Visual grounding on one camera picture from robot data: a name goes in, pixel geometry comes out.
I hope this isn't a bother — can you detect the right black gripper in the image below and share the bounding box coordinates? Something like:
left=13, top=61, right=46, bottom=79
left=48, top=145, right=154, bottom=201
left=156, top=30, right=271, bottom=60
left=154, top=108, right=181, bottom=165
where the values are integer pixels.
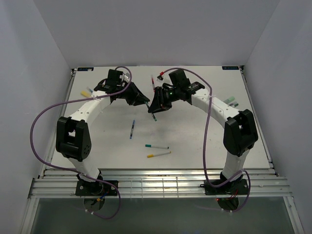
left=148, top=86, right=180, bottom=114

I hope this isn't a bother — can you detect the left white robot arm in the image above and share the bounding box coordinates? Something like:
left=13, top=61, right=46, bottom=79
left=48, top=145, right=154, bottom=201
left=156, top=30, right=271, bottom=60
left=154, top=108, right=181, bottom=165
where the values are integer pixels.
left=56, top=79, right=150, bottom=195

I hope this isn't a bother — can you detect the blue corner label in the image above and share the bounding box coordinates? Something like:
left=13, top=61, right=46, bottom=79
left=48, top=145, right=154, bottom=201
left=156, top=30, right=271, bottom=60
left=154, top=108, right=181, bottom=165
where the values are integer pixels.
left=222, top=66, right=239, bottom=70
left=77, top=67, right=94, bottom=72

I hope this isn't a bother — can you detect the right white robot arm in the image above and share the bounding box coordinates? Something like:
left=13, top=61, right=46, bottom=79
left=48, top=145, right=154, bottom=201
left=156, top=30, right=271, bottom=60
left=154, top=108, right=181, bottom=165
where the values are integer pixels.
left=148, top=82, right=258, bottom=195

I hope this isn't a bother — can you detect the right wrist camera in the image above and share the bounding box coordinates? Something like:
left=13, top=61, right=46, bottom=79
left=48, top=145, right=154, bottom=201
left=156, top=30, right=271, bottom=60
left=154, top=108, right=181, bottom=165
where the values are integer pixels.
left=155, top=69, right=191, bottom=91

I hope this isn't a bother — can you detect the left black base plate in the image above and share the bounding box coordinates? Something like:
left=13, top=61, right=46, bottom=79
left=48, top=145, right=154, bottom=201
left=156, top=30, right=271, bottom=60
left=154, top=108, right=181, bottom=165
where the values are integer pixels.
left=75, top=180, right=117, bottom=196

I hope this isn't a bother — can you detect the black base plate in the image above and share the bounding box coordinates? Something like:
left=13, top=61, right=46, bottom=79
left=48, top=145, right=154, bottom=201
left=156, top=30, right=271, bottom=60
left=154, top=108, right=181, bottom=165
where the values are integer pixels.
left=199, top=179, right=249, bottom=195
left=75, top=180, right=117, bottom=196

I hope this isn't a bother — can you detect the right blue corner label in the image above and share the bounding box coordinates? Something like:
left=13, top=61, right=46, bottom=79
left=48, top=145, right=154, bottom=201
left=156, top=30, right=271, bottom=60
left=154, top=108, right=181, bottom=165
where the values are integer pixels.
left=222, top=66, right=239, bottom=70

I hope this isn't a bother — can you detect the left blue corner label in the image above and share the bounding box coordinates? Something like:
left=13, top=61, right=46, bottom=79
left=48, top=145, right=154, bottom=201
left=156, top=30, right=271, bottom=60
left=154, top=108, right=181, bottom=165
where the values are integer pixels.
left=77, top=67, right=94, bottom=72

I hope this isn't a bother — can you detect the light green marker cap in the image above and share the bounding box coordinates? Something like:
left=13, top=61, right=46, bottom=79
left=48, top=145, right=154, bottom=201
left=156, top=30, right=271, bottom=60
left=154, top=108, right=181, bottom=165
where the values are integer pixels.
left=224, top=97, right=235, bottom=104

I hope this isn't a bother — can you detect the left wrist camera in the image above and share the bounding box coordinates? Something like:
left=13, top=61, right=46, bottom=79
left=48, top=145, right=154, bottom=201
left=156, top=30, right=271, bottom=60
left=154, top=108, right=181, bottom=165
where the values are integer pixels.
left=105, top=69, right=128, bottom=86

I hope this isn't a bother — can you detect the yellow marker cap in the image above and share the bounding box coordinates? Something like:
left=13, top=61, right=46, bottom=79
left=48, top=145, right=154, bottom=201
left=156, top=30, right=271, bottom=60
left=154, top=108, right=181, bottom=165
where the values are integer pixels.
left=80, top=91, right=91, bottom=98

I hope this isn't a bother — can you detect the yellow capped white marker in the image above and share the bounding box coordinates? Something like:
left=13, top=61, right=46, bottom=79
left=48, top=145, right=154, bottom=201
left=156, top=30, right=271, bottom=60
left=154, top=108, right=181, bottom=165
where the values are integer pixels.
left=147, top=151, right=171, bottom=158

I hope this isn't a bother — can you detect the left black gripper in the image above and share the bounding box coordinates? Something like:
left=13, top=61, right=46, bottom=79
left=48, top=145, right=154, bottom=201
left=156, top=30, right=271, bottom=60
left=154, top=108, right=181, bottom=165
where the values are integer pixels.
left=117, top=81, right=150, bottom=106

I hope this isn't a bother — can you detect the dark green marker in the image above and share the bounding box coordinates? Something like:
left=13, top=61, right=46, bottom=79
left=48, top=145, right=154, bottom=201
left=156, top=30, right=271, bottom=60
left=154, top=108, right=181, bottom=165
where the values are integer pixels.
left=229, top=102, right=239, bottom=107

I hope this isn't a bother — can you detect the red pen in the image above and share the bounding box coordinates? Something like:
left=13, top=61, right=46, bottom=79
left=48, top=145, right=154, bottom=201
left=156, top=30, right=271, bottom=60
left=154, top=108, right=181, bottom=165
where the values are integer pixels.
left=151, top=75, right=155, bottom=92

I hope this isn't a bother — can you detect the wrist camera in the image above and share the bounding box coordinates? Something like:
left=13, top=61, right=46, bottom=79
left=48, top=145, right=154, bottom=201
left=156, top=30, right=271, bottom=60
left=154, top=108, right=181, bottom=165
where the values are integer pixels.
left=105, top=69, right=128, bottom=86
left=155, top=69, right=191, bottom=91

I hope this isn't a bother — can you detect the green capped white marker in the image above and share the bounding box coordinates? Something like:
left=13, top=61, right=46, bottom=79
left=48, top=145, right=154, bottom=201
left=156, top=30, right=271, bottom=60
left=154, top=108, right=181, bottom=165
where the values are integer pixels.
left=145, top=144, right=169, bottom=149

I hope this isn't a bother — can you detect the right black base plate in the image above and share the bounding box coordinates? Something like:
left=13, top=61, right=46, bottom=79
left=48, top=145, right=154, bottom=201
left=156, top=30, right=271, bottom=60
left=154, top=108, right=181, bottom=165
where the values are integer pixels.
left=199, top=179, right=249, bottom=195

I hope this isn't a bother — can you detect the aluminium frame rail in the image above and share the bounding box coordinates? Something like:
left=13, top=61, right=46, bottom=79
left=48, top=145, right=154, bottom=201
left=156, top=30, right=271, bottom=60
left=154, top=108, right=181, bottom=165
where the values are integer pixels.
left=28, top=169, right=292, bottom=198

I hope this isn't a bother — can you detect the green pen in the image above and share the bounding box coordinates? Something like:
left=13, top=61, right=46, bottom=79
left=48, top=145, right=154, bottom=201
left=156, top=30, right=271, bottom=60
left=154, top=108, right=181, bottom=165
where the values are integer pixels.
left=145, top=101, right=158, bottom=122

